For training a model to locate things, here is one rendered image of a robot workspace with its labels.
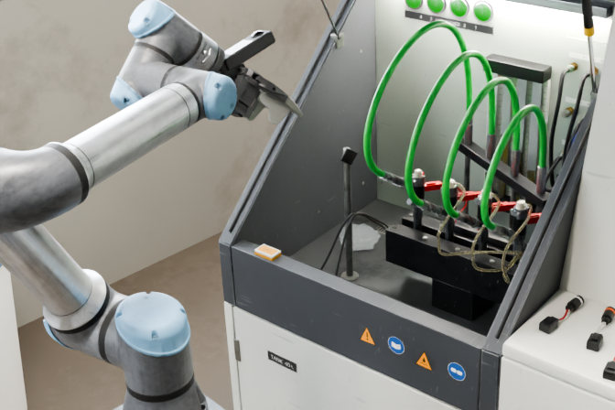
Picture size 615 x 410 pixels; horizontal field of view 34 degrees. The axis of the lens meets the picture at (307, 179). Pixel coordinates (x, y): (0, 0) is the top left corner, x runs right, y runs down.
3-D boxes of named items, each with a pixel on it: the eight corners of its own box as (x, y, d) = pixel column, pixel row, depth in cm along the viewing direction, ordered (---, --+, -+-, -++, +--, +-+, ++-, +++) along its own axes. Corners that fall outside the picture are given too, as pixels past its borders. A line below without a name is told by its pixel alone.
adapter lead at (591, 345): (598, 352, 173) (598, 342, 172) (585, 349, 174) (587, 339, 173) (616, 316, 182) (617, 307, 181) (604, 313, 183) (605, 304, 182)
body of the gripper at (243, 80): (230, 117, 187) (182, 84, 180) (250, 79, 189) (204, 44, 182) (252, 121, 181) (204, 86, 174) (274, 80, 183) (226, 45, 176)
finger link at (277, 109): (290, 137, 187) (249, 113, 184) (304, 110, 188) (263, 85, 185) (296, 136, 184) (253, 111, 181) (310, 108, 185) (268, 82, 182)
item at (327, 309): (236, 307, 223) (231, 245, 216) (249, 298, 226) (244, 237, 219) (477, 417, 188) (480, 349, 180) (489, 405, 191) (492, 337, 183)
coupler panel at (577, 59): (548, 176, 218) (558, 40, 204) (555, 170, 220) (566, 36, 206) (604, 191, 210) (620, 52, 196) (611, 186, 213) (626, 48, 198)
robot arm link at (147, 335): (164, 405, 162) (155, 337, 156) (102, 380, 169) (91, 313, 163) (209, 365, 171) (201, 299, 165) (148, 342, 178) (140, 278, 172)
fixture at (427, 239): (385, 287, 221) (384, 228, 214) (411, 268, 228) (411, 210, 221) (523, 342, 201) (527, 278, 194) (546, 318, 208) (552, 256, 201)
